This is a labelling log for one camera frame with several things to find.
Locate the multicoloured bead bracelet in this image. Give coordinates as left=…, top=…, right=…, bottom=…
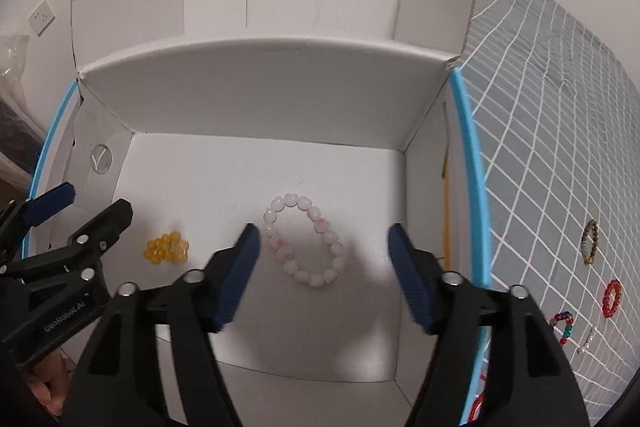
left=550, top=311, right=575, bottom=349

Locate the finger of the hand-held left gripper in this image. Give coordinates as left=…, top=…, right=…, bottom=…
left=0, top=183, right=77, bottom=263
left=0, top=199, right=134, bottom=368

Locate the grey checked bed sheet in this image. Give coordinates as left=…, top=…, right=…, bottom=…
left=265, top=0, right=640, bottom=408

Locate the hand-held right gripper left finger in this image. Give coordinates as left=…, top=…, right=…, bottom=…
left=62, top=222, right=262, bottom=427

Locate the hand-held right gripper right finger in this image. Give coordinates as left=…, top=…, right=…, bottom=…
left=387, top=223, right=591, bottom=427

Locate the yellow bead bracelet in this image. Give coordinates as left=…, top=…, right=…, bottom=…
left=143, top=231, right=191, bottom=264

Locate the dark wrapped bundle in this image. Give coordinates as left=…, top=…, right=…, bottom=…
left=0, top=91, right=47, bottom=180

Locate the person's left hand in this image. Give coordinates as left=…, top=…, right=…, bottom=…
left=22, top=352, right=77, bottom=418

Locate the white pearl bracelet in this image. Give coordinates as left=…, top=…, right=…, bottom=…
left=577, top=326, right=598, bottom=354

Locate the red bead bracelet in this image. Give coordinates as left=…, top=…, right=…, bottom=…
left=602, top=279, right=623, bottom=319
left=470, top=372, right=489, bottom=425

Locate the white cardboard box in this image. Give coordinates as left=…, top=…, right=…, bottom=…
left=27, top=0, right=493, bottom=427

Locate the brown bead bracelet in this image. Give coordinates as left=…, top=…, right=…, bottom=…
left=581, top=219, right=600, bottom=266

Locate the pink bead bracelet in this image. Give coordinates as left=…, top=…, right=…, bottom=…
left=262, top=193, right=347, bottom=289

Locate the white wall socket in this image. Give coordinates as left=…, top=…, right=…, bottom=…
left=27, top=0, right=55, bottom=35

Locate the clear plastic bag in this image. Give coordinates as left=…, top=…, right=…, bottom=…
left=0, top=34, right=32, bottom=94

